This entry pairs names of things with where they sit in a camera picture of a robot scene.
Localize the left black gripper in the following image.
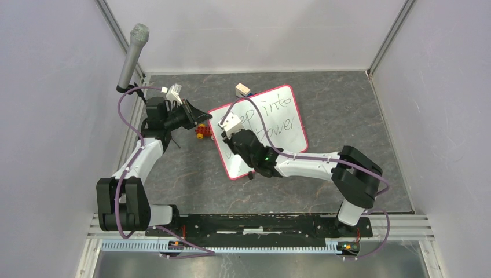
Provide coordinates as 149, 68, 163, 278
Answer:
164, 98, 212, 131

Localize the pink framed whiteboard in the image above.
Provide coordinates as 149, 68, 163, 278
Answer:
208, 85, 309, 180

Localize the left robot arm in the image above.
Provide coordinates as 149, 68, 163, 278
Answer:
96, 97, 212, 232

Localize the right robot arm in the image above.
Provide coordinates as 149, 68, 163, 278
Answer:
221, 129, 388, 236

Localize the red toy block car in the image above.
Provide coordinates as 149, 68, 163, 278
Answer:
195, 123, 214, 140

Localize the red toy block boat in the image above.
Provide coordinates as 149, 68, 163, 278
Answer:
235, 83, 255, 98

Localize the grey microphone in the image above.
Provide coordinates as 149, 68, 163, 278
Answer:
116, 23, 150, 93

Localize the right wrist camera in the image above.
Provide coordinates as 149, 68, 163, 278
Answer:
218, 112, 244, 138

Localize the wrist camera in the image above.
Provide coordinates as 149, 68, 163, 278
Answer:
161, 83, 182, 105
218, 112, 244, 138

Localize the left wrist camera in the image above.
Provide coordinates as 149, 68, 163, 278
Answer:
161, 83, 182, 105

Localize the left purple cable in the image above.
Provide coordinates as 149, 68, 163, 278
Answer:
115, 86, 163, 240

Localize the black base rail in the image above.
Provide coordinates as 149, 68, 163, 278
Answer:
145, 213, 373, 258

